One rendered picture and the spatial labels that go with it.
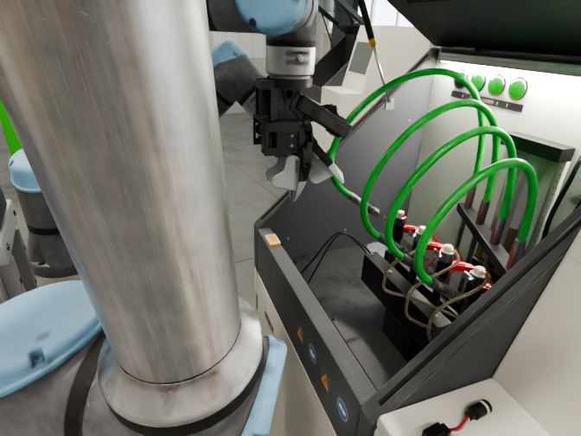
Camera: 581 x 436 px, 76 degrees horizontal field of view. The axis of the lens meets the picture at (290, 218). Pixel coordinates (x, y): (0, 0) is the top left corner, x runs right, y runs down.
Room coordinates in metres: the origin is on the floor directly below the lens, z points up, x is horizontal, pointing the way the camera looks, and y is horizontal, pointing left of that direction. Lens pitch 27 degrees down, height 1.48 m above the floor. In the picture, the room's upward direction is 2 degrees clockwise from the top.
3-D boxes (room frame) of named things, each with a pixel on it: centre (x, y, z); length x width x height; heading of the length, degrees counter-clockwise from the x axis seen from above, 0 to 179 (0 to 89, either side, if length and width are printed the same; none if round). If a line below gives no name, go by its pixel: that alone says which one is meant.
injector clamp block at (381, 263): (0.67, -0.30, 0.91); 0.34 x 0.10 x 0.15; 21
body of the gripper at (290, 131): (0.62, 0.02, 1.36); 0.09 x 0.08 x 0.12; 111
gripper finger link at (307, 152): (0.60, -0.01, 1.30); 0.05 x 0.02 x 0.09; 21
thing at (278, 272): (0.70, -0.03, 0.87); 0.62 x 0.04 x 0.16; 21
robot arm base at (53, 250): (0.66, 0.46, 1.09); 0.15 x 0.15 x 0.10
